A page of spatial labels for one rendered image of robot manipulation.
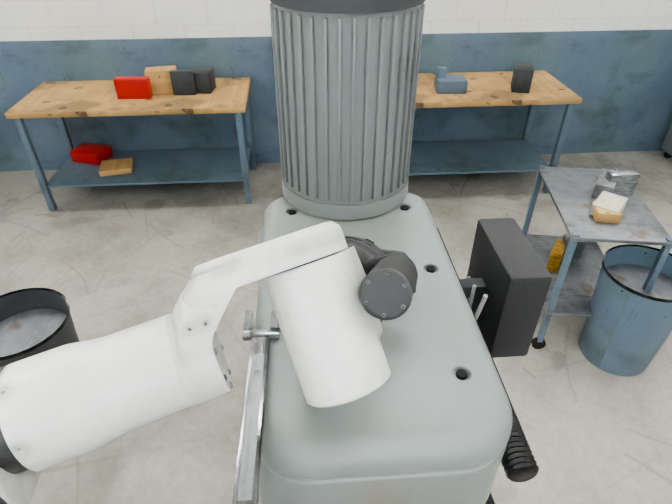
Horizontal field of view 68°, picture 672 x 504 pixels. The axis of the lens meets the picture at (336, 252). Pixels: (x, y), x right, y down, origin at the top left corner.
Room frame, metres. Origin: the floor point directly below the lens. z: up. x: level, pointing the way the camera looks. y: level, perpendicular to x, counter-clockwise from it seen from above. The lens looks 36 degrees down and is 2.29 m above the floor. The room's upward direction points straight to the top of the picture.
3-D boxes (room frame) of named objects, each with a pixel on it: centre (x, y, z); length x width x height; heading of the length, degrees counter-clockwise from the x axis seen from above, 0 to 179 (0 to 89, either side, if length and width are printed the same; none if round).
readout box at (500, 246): (0.79, -0.35, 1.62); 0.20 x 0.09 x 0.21; 4
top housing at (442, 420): (0.48, -0.03, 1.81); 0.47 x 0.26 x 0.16; 4
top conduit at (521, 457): (0.51, -0.18, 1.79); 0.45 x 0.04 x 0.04; 4
